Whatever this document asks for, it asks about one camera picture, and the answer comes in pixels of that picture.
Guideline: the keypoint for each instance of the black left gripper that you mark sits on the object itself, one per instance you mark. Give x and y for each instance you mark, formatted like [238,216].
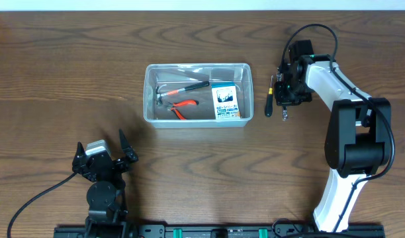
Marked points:
[103,164]

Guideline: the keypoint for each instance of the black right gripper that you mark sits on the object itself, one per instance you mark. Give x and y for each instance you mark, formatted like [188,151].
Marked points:
[285,98]

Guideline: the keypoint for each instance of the silver ratchet wrench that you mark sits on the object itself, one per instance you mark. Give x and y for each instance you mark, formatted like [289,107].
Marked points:
[285,114]

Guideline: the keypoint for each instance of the blue white screwdriver box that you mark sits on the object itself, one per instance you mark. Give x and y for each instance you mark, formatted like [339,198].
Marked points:
[225,101]

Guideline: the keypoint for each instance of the small hammer orange black handle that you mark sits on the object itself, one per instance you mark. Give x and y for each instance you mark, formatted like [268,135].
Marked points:
[160,96]

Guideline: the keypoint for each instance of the red handled cutting pliers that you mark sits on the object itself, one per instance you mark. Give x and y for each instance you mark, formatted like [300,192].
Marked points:
[174,107]

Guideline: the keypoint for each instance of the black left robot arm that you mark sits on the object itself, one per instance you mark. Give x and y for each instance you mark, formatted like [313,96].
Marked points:
[106,196]

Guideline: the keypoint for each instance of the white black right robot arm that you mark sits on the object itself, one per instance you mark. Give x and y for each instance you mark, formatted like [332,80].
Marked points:
[358,140]

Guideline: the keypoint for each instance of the clear plastic container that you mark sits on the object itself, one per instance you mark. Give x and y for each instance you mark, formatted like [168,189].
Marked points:
[176,76]

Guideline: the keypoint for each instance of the black yellow screwdriver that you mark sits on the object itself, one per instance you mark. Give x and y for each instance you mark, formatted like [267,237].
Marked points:
[269,101]

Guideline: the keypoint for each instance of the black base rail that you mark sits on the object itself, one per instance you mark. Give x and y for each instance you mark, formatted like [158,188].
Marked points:
[257,231]

